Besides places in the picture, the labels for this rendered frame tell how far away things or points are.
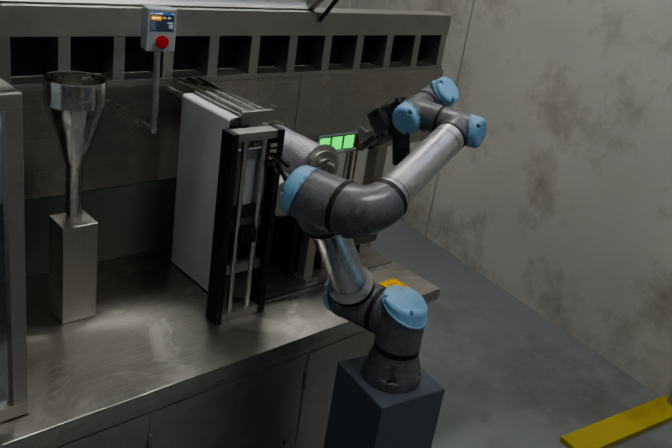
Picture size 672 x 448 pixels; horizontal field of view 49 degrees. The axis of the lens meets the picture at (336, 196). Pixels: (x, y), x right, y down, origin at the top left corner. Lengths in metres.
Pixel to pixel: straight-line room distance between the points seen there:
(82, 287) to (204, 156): 0.47
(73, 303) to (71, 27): 0.71
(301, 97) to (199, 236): 0.65
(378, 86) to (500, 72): 1.77
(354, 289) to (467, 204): 2.94
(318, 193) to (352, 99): 1.22
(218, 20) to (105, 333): 0.95
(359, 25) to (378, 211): 1.25
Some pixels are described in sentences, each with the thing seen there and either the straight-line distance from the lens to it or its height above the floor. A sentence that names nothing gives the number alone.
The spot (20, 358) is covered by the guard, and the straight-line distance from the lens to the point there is 1.65.
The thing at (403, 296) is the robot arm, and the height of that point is 1.13.
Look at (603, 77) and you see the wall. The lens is 3.97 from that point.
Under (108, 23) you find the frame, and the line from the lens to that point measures 2.08.
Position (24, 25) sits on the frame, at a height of 1.60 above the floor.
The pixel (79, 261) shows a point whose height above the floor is 1.07.
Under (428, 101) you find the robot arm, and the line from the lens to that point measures 1.79.
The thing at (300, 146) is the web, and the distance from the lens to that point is 2.21.
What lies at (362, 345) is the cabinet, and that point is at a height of 0.77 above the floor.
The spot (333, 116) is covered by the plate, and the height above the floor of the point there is 1.29.
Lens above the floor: 1.98
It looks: 21 degrees down
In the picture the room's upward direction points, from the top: 9 degrees clockwise
